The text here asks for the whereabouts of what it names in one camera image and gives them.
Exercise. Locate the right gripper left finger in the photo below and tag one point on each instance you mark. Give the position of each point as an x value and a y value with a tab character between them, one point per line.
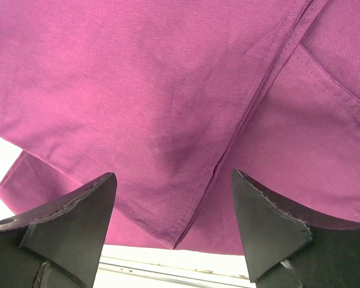
58	244

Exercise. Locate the purple surgical cloth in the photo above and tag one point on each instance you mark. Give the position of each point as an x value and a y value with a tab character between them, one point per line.
172	96

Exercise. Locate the aluminium front rail frame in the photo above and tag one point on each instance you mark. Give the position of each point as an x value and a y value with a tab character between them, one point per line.
166	274

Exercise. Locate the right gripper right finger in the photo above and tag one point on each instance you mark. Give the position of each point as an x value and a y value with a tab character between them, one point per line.
287	244

